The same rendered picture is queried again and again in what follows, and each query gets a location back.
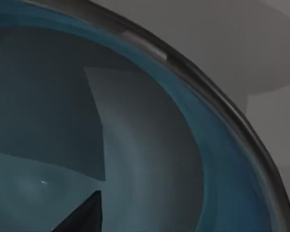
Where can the blue and grey bowl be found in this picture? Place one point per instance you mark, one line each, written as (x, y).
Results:
(145, 135)

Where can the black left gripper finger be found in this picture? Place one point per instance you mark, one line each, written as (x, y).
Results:
(89, 215)

